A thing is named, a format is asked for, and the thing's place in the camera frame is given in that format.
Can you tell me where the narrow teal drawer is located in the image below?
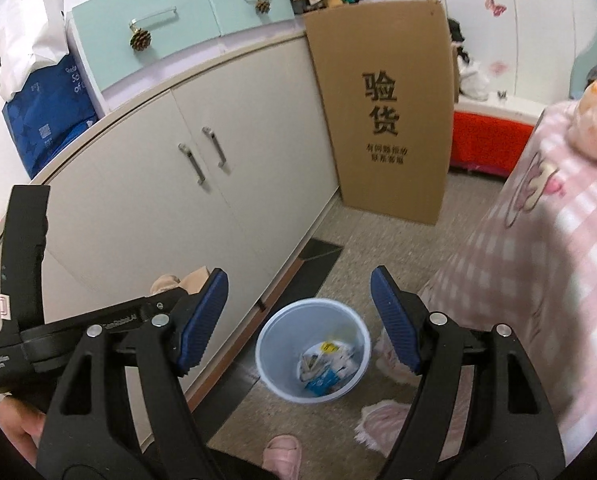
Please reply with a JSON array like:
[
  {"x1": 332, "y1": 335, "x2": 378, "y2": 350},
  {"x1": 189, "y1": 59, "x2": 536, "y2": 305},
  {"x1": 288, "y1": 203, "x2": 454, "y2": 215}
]
[{"x1": 201, "y1": 0, "x2": 295, "y2": 36}]

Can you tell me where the white plastic bag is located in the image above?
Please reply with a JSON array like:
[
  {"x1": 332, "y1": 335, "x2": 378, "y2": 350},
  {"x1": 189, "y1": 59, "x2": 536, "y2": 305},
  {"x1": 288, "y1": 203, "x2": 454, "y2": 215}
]
[{"x1": 457, "y1": 57, "x2": 490, "y2": 102}]

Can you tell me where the white low cabinet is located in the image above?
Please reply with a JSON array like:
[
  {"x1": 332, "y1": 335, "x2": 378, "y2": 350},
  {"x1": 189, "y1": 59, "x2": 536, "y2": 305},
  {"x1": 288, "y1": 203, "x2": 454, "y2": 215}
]
[{"x1": 0, "y1": 25, "x2": 341, "y2": 413}]

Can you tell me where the pink beige soft item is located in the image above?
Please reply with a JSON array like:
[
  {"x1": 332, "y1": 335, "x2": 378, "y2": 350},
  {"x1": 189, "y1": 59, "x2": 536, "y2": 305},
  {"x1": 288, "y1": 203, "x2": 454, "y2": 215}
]
[{"x1": 150, "y1": 269, "x2": 210, "y2": 297}]

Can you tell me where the blue plastic bin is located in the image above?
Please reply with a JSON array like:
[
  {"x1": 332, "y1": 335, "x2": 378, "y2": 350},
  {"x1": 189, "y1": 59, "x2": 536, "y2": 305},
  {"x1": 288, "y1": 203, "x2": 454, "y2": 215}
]
[{"x1": 255, "y1": 298, "x2": 371, "y2": 403}]

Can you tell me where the teal bunk bed frame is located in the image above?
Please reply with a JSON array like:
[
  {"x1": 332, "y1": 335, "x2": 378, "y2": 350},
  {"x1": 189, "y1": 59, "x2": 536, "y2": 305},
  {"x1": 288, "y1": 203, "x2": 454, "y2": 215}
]
[{"x1": 568, "y1": 0, "x2": 597, "y2": 101}]

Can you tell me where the white wardrobe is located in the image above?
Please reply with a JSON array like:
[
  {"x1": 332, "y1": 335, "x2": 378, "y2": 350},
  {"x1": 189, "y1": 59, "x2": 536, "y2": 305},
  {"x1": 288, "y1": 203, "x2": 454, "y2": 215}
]
[{"x1": 373, "y1": 0, "x2": 597, "y2": 106}]

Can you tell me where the person's left hand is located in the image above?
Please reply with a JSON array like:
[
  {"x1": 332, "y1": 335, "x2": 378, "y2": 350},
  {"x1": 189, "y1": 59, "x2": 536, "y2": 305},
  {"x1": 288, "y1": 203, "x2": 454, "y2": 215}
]
[{"x1": 0, "y1": 395, "x2": 46, "y2": 467}]

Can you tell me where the wide teal drawer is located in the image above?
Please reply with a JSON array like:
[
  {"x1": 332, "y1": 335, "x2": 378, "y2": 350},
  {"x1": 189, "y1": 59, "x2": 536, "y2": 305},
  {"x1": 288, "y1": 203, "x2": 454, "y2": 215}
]
[{"x1": 72, "y1": 0, "x2": 224, "y2": 61}]

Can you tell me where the pink fuzzy cloth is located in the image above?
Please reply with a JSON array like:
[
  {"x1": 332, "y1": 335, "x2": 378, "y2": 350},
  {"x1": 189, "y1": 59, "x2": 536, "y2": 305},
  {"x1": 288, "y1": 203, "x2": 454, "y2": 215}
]
[
  {"x1": 373, "y1": 330, "x2": 421, "y2": 386},
  {"x1": 361, "y1": 400, "x2": 464, "y2": 456}
]

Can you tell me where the black floor mat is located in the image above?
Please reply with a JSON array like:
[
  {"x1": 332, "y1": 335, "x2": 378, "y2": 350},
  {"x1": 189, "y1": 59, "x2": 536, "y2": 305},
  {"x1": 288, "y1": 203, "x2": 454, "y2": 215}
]
[{"x1": 298, "y1": 237, "x2": 344, "y2": 296}]

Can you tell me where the tall cardboard box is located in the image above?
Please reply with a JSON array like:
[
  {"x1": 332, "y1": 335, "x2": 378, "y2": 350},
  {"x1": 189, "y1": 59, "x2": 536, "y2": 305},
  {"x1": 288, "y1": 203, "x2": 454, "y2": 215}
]
[{"x1": 303, "y1": 0, "x2": 454, "y2": 226}]

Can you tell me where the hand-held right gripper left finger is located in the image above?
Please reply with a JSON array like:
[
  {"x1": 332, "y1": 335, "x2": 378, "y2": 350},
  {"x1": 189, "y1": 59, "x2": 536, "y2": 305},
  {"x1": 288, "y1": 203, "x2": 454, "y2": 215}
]
[{"x1": 36, "y1": 267, "x2": 229, "y2": 480}]

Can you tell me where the dark clothes heap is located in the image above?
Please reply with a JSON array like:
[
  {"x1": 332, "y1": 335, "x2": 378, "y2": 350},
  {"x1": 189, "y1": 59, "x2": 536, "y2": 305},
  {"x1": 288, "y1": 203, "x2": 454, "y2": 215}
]
[{"x1": 447, "y1": 17, "x2": 466, "y2": 61}]

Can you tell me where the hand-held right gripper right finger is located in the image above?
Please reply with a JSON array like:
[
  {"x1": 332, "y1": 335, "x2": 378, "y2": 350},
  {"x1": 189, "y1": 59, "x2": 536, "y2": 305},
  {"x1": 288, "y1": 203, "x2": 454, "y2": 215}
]
[{"x1": 371, "y1": 265, "x2": 566, "y2": 480}]

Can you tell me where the red storage box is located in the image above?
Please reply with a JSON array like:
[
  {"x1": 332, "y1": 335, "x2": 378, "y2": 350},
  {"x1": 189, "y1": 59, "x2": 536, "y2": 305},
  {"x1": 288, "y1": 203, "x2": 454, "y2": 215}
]
[{"x1": 451, "y1": 92, "x2": 546, "y2": 178}]

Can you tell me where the white paper bag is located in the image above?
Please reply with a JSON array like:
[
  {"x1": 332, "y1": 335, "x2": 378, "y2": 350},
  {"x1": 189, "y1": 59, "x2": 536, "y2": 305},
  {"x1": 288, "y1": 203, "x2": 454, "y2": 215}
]
[{"x1": 0, "y1": 0, "x2": 72, "y2": 102}]

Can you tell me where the orange plush toy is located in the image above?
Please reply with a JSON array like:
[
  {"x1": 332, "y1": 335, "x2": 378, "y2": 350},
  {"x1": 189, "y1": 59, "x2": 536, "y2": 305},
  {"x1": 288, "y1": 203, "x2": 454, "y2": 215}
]
[{"x1": 565, "y1": 79, "x2": 597, "y2": 161}]

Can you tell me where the pink checked tablecloth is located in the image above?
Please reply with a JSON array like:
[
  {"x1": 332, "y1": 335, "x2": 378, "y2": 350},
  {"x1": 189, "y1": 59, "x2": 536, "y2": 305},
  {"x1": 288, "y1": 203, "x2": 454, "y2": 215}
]
[{"x1": 421, "y1": 95, "x2": 597, "y2": 461}]

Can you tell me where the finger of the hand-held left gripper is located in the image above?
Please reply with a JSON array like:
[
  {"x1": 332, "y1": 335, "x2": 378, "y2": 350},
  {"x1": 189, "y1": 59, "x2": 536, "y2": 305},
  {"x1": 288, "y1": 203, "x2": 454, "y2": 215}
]
[{"x1": 46, "y1": 287, "x2": 192, "y2": 357}]

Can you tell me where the pink slipper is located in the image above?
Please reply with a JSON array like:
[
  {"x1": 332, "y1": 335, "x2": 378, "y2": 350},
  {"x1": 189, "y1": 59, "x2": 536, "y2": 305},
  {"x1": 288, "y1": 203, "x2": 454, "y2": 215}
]
[{"x1": 262, "y1": 435, "x2": 301, "y2": 480}]

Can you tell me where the blue printed bag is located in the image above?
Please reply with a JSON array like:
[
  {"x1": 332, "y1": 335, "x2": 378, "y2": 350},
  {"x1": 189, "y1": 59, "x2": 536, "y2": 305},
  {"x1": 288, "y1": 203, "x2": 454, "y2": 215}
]
[{"x1": 2, "y1": 52, "x2": 99, "y2": 181}]

